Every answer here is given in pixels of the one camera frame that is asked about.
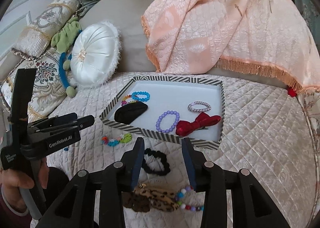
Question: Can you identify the blue green bead bracelet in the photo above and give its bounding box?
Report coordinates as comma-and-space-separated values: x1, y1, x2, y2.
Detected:
101, 133, 133, 147

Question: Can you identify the black velvet pouch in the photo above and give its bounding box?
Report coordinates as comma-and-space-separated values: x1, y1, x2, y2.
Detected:
114, 102, 148, 125

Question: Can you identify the rainbow beaded bracelet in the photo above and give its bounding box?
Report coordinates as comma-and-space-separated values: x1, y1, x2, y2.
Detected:
120, 94, 139, 107

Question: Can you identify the blue beaded bracelet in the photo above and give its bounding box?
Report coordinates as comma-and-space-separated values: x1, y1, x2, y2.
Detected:
131, 91, 151, 102

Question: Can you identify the leopard print brown scrunchie bow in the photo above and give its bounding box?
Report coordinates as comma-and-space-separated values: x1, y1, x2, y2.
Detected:
121, 184, 180, 212

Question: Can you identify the multicolour pastel bead bracelet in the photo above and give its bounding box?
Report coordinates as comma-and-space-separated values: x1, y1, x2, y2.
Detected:
175, 185, 205, 212

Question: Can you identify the black scrunchie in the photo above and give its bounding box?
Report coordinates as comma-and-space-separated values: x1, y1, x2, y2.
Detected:
142, 148, 171, 176

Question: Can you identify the purple beaded bracelet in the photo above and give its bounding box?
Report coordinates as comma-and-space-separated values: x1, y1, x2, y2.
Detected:
155, 110, 181, 134

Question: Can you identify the red fabric bow clip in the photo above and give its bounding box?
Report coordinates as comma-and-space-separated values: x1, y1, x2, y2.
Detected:
176, 112, 221, 136

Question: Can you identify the lilac white braided bracelet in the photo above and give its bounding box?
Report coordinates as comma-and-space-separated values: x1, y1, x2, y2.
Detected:
187, 100, 212, 113

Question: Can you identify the left hand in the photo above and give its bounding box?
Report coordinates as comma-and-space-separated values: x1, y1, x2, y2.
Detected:
1, 158, 49, 213

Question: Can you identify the floral embroidered pillow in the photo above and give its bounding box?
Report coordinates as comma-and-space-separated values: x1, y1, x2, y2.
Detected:
1, 47, 67, 122

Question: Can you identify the round white satin cushion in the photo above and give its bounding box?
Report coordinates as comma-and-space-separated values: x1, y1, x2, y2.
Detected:
71, 20, 121, 88

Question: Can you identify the green blue plush toy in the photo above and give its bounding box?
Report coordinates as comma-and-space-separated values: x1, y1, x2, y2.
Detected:
50, 17, 82, 98

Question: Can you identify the cream bolster pillow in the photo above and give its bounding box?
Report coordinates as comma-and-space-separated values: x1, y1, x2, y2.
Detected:
11, 0, 80, 60

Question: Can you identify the striped white tray box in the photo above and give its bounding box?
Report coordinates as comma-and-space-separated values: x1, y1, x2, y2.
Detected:
100, 76, 225, 144

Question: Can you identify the peach fringed blanket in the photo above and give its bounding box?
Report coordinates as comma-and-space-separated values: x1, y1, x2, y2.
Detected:
142, 0, 319, 93

